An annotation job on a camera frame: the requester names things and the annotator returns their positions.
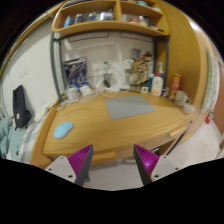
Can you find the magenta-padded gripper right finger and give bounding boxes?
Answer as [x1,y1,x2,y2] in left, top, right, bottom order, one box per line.
[133,143,183,186]

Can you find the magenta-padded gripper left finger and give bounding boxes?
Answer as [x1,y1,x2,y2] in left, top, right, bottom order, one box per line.
[44,143,95,187]

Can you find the light blue computer mouse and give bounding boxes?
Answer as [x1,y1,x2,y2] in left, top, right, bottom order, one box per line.
[53,121,75,140]

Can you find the grey mouse pad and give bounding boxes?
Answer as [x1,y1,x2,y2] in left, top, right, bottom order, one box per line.
[105,94,157,120]

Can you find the bed with plaid bedding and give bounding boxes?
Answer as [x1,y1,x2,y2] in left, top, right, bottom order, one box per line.
[0,106,51,162]

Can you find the white bowl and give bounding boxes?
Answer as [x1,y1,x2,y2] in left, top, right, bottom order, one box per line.
[182,102,197,116]

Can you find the white mug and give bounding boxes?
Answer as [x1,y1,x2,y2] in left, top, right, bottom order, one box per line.
[174,89,192,108]

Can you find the black backpack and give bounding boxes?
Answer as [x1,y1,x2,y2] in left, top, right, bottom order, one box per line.
[12,84,33,129]

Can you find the white red-capped lotion bottle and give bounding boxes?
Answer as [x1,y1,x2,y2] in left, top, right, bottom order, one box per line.
[151,62,165,97]

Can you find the red yellow snack can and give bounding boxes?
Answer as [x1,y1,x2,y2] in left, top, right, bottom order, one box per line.
[168,72,183,101]

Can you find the blue bottle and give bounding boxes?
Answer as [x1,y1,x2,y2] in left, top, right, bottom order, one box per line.
[148,73,155,92]

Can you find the brown tree figurine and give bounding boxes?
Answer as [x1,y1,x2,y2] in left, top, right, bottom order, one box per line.
[131,61,149,92]

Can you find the robot model kit box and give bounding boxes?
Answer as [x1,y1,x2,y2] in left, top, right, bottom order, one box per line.
[63,57,89,88]

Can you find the colourful printed box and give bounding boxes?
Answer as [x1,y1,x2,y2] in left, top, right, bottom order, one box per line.
[131,49,154,84]

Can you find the wooden shelf unit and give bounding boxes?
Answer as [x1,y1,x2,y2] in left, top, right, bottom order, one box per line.
[50,0,171,38]

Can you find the dark metal desk frame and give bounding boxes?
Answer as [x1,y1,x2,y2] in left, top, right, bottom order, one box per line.
[49,29,171,98]

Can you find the white wall box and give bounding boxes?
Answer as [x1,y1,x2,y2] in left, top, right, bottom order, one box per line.
[123,59,134,70]

